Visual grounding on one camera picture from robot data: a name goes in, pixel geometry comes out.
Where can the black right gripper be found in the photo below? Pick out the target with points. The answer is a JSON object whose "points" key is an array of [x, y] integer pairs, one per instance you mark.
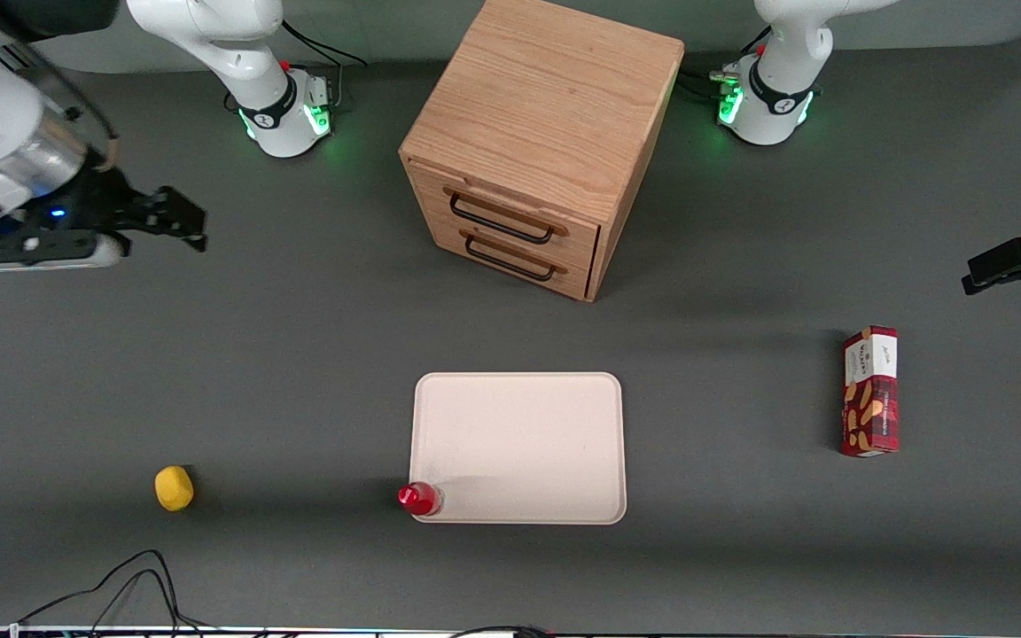
{"points": [[106, 201]]}

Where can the wooden drawer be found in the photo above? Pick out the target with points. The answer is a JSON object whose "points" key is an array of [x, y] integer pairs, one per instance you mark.
{"points": [[572, 276], [577, 244]]}

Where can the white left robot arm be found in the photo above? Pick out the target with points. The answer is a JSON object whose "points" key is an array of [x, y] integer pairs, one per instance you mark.
{"points": [[776, 89]]}

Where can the wooden drawer cabinet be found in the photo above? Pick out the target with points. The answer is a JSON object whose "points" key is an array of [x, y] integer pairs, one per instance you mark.
{"points": [[546, 89]]}

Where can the red plaid cookie box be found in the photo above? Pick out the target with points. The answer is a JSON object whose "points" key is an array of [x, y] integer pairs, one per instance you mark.
{"points": [[869, 399]]}

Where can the yellow lemon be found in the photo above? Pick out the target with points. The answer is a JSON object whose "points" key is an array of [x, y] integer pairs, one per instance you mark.
{"points": [[174, 489]]}

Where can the red capped bottle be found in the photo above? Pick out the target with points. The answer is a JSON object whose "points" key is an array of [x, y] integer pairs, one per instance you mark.
{"points": [[417, 499]]}

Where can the beige plastic tray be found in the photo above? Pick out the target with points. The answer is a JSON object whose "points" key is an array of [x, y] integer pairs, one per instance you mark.
{"points": [[519, 443]]}

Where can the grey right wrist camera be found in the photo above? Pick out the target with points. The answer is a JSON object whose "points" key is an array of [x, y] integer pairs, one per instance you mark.
{"points": [[50, 255]]}

